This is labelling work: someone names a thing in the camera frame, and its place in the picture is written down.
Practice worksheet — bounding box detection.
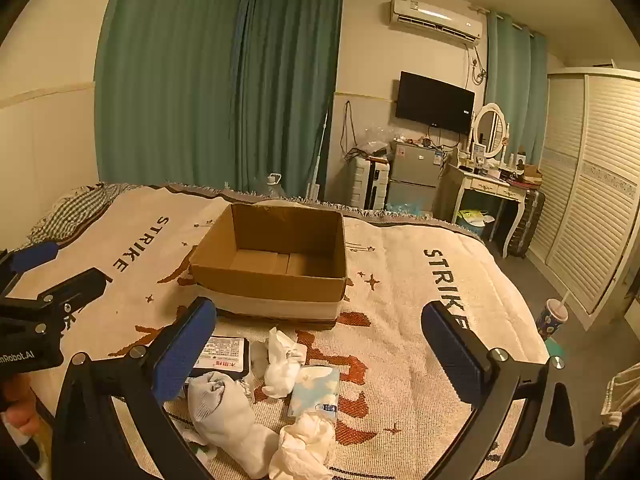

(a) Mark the oval white mirror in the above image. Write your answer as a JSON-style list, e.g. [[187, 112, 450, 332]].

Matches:
[[472, 102, 508, 158]]

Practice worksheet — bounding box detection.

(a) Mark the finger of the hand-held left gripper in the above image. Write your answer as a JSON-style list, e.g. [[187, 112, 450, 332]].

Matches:
[[0, 241, 60, 302], [27, 267, 109, 322]]

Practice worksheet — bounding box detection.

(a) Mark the black wall television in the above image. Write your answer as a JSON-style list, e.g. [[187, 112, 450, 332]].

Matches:
[[396, 71, 476, 136]]

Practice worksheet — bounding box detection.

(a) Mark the blue plastic bag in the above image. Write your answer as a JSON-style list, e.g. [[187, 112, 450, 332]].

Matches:
[[387, 200, 433, 217]]

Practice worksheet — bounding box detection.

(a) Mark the white air conditioner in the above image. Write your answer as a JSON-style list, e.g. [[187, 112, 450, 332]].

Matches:
[[389, 0, 487, 45]]

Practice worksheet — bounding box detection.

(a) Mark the checked cloth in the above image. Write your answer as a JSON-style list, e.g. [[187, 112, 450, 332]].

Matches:
[[27, 182, 146, 248]]

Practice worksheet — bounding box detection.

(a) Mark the white dressing table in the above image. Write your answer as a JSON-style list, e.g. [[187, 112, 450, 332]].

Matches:
[[452, 160, 531, 257]]

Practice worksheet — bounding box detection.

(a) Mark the white louvred wardrobe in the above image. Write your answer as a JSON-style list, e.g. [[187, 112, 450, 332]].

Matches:
[[525, 67, 640, 331]]

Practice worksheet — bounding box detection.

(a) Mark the white mop pole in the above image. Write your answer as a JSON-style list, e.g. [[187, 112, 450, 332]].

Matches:
[[305, 110, 331, 201]]

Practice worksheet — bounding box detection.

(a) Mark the printed cup with straw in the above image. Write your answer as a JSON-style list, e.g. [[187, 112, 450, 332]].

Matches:
[[535, 292, 569, 343]]

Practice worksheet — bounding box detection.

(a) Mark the printed beige blanket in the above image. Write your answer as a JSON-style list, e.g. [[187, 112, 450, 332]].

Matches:
[[0, 182, 551, 480]]

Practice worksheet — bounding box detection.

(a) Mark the white sock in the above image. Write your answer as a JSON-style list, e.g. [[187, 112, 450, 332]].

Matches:
[[187, 371, 278, 478]]

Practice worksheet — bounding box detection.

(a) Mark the black packet with white label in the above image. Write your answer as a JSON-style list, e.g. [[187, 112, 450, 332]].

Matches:
[[192, 336, 252, 378]]

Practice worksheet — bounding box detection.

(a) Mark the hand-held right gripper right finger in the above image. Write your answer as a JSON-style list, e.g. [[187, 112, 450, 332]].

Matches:
[[421, 301, 588, 480]]

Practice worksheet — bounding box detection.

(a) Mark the clear water bottle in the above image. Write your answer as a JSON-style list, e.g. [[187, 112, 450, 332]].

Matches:
[[255, 173, 288, 198]]

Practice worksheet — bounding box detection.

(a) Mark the dark suitcase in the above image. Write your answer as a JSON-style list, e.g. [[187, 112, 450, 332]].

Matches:
[[510, 187, 546, 260]]

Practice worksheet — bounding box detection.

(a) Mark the white cloth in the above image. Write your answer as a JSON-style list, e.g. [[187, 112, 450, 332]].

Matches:
[[250, 327, 307, 398], [269, 410, 336, 480]]

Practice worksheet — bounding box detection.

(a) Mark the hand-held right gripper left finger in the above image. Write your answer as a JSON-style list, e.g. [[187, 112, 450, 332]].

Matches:
[[50, 296, 218, 480]]

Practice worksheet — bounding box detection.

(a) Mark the clear plastic bag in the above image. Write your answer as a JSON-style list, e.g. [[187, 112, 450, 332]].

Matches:
[[362, 127, 401, 153]]

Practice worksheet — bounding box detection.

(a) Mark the beige cloth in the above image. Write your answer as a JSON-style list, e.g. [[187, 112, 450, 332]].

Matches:
[[600, 364, 640, 428]]

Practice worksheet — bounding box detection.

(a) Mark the white suitcase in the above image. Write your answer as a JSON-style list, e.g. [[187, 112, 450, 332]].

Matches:
[[348, 155, 391, 211]]

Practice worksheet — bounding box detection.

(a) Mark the green curtain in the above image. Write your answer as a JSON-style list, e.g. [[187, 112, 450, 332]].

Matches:
[[239, 0, 346, 201], [95, 0, 247, 193], [485, 10, 549, 167]]

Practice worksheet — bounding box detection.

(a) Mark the brown cardboard box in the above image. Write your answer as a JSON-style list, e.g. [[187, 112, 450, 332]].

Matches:
[[190, 202, 349, 333]]

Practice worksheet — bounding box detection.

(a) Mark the person's left hand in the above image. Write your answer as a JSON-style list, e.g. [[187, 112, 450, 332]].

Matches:
[[0, 374, 41, 441]]

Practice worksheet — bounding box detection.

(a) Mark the silver small fridge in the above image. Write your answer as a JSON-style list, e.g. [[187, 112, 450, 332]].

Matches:
[[387, 140, 446, 213]]

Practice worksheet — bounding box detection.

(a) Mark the light blue tissue pack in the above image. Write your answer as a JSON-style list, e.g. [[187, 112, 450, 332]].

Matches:
[[287, 365, 342, 420]]

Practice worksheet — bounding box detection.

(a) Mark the bin with yellow bag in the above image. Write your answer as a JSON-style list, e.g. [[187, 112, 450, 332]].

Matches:
[[455, 209, 496, 238]]

